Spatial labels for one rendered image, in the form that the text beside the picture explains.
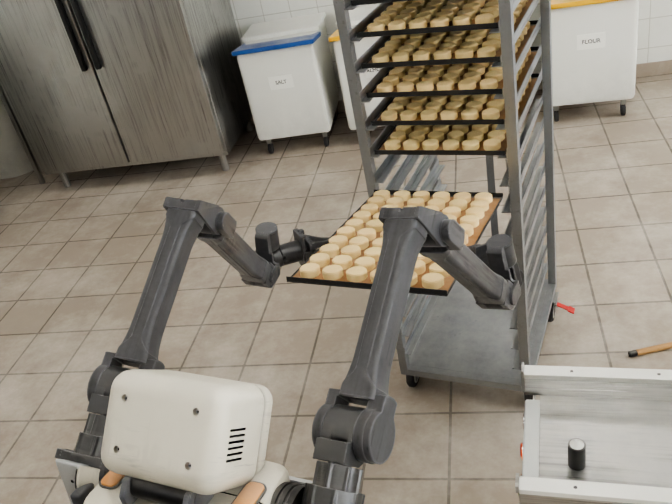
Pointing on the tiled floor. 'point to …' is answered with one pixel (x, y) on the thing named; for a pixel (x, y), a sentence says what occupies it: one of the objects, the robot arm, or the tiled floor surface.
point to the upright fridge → (122, 81)
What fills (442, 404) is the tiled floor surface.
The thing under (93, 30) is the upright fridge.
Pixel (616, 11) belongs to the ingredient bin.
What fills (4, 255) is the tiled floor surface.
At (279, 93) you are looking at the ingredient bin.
